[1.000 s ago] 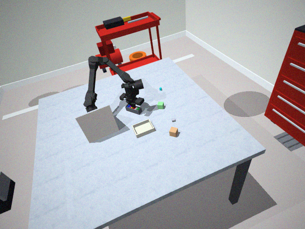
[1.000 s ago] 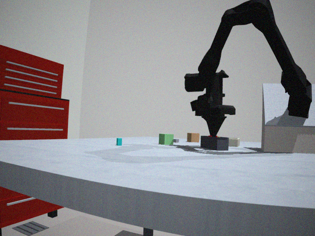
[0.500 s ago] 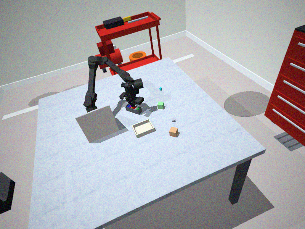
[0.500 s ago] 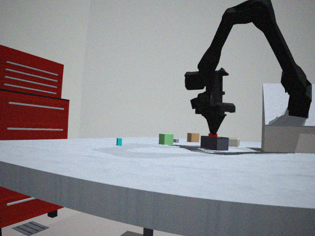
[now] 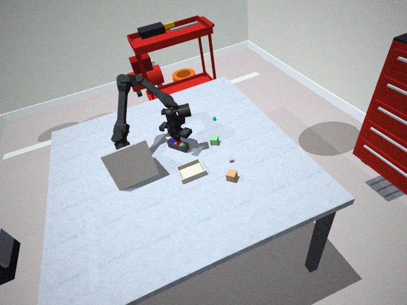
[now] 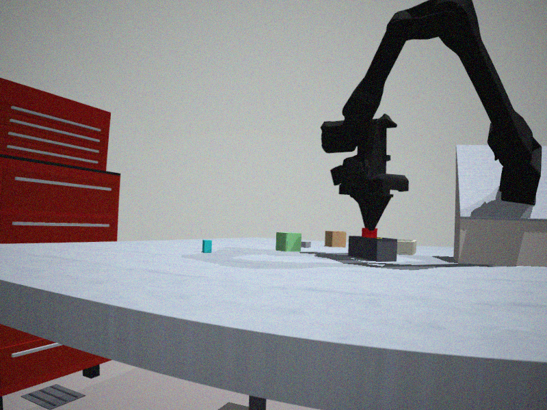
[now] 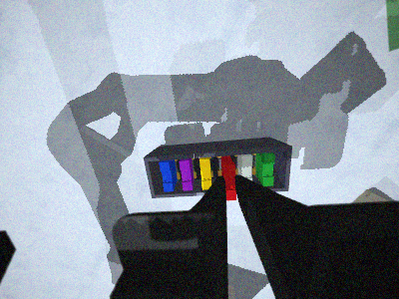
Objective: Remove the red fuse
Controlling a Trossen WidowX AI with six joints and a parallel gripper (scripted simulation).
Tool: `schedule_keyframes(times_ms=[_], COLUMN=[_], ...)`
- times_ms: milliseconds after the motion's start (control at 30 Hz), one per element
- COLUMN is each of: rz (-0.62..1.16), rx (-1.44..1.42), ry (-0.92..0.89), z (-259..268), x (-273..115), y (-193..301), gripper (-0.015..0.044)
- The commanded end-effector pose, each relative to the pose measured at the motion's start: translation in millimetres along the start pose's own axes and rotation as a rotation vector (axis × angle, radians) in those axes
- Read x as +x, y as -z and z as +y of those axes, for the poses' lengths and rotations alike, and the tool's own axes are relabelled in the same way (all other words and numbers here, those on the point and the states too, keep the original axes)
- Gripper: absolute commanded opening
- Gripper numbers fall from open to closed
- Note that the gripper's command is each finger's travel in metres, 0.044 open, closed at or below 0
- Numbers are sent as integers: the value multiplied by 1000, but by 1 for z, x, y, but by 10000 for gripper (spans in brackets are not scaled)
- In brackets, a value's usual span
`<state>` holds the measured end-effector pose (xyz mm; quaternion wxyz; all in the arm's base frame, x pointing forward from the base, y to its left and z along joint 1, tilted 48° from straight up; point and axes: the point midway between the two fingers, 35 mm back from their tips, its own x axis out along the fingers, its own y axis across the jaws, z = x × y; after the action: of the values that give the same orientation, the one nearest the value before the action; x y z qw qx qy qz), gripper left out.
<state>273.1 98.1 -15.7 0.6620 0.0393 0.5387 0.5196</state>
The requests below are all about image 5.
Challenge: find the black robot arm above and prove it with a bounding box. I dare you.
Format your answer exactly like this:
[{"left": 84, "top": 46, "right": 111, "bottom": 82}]
[{"left": 111, "top": 74, "right": 191, "bottom": 150}]

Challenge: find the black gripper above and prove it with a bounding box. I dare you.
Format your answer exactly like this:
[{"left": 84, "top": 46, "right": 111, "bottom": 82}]
[{"left": 159, "top": 118, "right": 192, "bottom": 142}]

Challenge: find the green cube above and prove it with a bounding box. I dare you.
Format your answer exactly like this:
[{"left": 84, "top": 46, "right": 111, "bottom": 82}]
[{"left": 210, "top": 135, "right": 219, "bottom": 146}]

